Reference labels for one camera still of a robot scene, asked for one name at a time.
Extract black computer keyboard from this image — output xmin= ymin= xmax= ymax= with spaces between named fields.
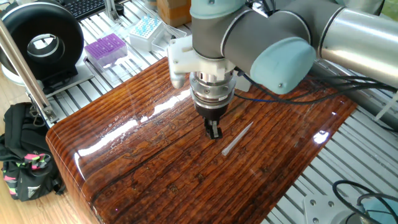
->
xmin=58 ymin=0 xmax=121 ymax=21

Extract black base cable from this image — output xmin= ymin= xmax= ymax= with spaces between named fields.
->
xmin=331 ymin=179 xmax=398 ymax=224

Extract glossy wood grain board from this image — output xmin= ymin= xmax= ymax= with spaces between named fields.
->
xmin=45 ymin=57 xmax=358 ymax=224

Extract brown cardboard box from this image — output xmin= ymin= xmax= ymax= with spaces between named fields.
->
xmin=156 ymin=0 xmax=193 ymax=28

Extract clear plastic box lid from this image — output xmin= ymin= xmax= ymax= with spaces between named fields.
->
xmin=151 ymin=22 xmax=188 ymax=52

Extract white box with blue tips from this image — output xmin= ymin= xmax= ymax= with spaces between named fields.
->
xmin=129 ymin=15 xmax=165 ymax=52

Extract black gripper cable bundle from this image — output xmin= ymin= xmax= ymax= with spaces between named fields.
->
xmin=233 ymin=67 xmax=398 ymax=105

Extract black round duct fan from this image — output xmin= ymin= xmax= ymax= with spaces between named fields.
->
xmin=0 ymin=1 xmax=85 ymax=91

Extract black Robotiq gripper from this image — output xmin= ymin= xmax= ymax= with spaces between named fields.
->
xmin=195 ymin=104 xmax=229 ymax=140

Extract clear large pipette tip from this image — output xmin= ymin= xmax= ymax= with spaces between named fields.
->
xmin=221 ymin=121 xmax=254 ymax=156

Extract purple pipette tip box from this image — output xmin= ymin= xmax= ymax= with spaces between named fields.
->
xmin=84 ymin=33 xmax=128 ymax=68

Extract clear plastic box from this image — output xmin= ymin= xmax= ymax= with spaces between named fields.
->
xmin=83 ymin=55 xmax=146 ymax=90

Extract aluminium robot mount plate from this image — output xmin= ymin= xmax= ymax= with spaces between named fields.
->
xmin=303 ymin=194 xmax=358 ymax=224

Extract black backpack with pink accents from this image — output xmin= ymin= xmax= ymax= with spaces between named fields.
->
xmin=0 ymin=102 xmax=66 ymax=202

